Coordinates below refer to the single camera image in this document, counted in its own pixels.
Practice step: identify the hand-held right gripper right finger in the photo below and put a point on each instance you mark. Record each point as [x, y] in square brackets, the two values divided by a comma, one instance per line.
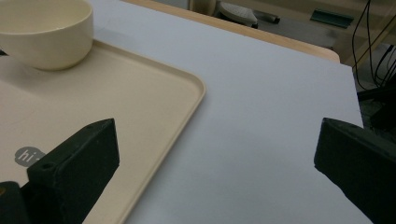
[361, 168]

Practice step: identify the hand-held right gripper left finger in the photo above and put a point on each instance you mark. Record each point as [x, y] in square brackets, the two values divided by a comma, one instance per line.
[77, 161]

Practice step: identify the beige rectangular tray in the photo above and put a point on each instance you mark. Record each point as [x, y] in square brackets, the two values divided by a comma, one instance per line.
[124, 102]

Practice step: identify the cream round bowl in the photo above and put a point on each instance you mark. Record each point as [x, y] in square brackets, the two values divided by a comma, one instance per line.
[46, 46]

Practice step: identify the pale blue table board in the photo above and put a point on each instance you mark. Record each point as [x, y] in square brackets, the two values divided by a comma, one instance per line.
[249, 124]

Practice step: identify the light wooden desk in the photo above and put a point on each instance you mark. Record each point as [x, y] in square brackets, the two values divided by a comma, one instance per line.
[295, 4]

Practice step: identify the light wooden table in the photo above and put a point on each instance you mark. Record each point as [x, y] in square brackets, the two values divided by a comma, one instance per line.
[249, 31]

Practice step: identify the grey office chair base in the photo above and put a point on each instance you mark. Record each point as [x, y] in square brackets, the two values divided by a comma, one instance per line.
[236, 12]

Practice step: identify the black metal frame strut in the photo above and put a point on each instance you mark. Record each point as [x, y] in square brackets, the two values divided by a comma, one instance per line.
[379, 102]

